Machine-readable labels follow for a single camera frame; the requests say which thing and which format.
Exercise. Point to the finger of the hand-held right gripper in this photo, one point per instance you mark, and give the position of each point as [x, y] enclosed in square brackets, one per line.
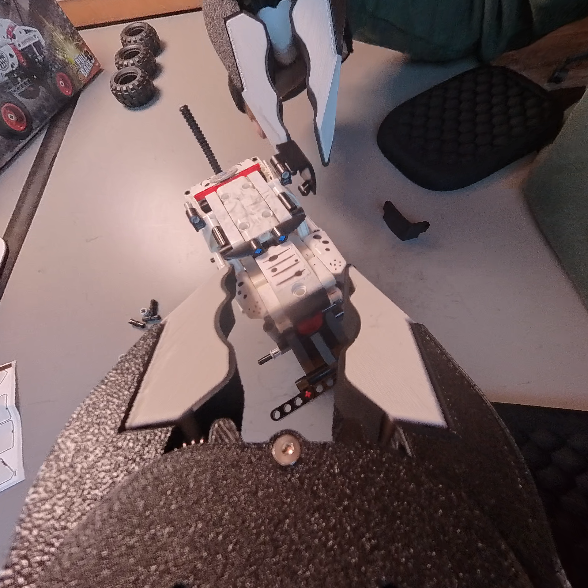
[250, 55]
[326, 73]

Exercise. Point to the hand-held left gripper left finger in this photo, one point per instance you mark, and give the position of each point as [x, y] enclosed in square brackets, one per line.
[179, 367]

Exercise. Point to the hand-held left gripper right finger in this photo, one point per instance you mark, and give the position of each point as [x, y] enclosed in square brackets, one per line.
[390, 367]

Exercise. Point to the black toy fender piece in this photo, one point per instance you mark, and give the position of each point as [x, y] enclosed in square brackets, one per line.
[400, 220]
[299, 156]

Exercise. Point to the white toy brick truck model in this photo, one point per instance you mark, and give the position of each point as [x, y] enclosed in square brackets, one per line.
[276, 276]

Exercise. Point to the toy truck set box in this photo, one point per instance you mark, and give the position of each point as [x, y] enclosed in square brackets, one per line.
[37, 55]

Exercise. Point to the cluster of small toy pins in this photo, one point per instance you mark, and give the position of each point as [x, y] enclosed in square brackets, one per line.
[147, 308]

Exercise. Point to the black toy axle pin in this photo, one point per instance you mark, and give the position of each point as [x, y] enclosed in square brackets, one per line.
[268, 357]

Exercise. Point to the white sticker sheet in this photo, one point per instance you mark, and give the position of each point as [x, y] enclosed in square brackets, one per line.
[9, 432]

